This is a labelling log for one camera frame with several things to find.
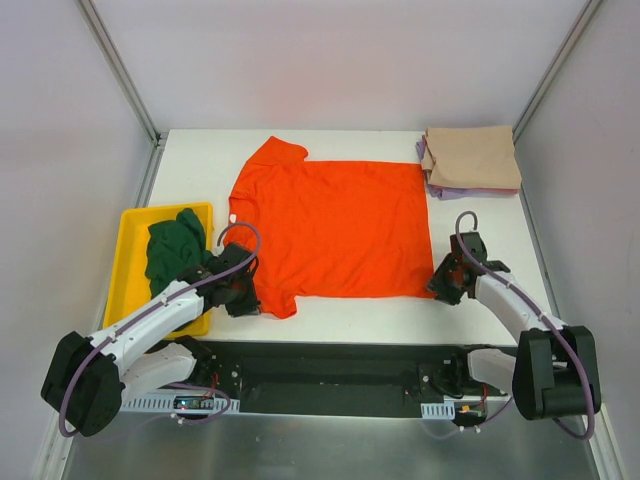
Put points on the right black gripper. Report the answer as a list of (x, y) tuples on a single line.
[(445, 282)]

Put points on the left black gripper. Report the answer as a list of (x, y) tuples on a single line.
[(245, 298)]

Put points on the orange t-shirt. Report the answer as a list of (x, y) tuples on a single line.
[(337, 229)]

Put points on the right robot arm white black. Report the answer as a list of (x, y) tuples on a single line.
[(554, 373)]

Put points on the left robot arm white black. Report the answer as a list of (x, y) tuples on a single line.
[(91, 377)]

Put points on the green t-shirt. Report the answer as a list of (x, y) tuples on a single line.
[(174, 246)]

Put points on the folded lavender t-shirt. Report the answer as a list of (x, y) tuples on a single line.
[(439, 192)]

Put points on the folded pink t-shirt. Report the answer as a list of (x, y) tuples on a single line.
[(507, 192)]

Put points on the yellow plastic bin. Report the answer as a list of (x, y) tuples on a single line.
[(129, 288)]

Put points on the folded tan t-shirt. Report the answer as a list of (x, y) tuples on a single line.
[(481, 158)]

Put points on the right white cable duct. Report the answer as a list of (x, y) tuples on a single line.
[(438, 411)]

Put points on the white cable duct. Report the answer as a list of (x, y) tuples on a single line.
[(438, 411), (180, 403)]

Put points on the left white cable duct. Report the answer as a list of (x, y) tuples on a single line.
[(180, 403)]

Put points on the left aluminium frame post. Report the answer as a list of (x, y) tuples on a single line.
[(109, 50)]

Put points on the aluminium frame post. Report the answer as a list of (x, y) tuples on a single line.
[(109, 50), (571, 40)]

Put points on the right aluminium frame post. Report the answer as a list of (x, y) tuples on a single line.
[(571, 40)]

